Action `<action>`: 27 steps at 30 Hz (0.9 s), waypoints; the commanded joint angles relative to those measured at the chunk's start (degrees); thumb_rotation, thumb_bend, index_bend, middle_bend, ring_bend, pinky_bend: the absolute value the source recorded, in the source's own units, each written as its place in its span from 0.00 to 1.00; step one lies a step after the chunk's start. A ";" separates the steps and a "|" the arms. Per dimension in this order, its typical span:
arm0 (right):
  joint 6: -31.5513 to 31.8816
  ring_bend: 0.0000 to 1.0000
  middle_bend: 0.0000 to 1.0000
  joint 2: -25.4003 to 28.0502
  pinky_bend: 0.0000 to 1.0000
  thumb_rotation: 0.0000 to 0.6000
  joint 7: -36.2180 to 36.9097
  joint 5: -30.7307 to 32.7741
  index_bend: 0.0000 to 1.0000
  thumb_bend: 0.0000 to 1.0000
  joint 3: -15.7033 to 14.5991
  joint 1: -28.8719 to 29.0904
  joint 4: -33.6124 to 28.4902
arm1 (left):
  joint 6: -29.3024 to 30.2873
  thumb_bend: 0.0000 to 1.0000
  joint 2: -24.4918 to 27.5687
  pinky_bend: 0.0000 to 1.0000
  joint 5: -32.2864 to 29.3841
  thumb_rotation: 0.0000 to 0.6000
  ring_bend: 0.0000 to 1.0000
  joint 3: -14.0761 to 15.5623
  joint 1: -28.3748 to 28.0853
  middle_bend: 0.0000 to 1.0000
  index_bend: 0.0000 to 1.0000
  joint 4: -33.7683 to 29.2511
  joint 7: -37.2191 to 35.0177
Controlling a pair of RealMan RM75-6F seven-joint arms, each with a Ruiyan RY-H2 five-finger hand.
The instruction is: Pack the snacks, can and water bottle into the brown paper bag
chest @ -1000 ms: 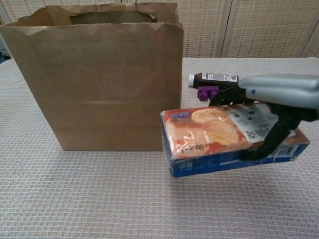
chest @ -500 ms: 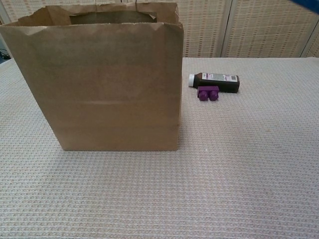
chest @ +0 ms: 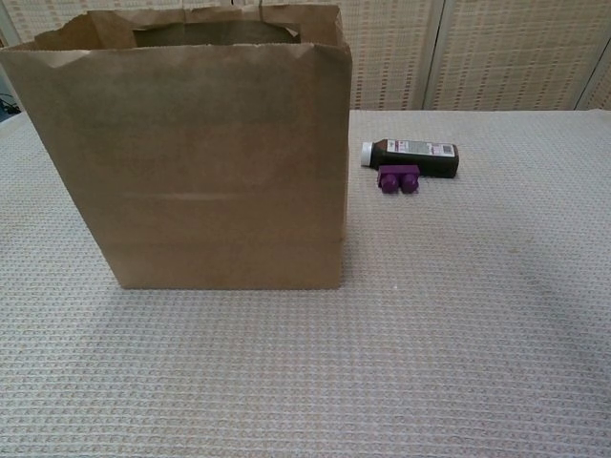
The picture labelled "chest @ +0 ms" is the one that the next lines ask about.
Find brown paper bag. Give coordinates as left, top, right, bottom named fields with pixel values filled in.
left=0, top=4, right=353, bottom=291

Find beige folding screen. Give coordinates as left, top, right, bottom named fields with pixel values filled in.
left=0, top=0, right=611, bottom=113

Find dark bottle white cap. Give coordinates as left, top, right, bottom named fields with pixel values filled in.
left=360, top=138, right=462, bottom=180

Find purple toy brick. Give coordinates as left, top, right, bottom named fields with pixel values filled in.
left=377, top=164, right=422, bottom=197

